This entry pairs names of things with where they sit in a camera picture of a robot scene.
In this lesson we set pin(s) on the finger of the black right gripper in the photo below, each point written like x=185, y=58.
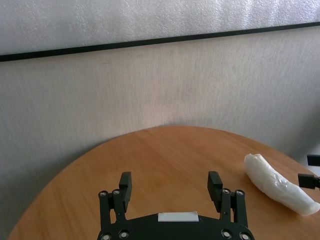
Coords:
x=308, y=180
x=313, y=160

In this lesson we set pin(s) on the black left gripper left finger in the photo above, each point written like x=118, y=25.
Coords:
x=125, y=190

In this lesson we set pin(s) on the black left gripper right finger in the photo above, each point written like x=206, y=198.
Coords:
x=216, y=190

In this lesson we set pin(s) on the black wall trim strip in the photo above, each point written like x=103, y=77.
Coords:
x=160, y=40

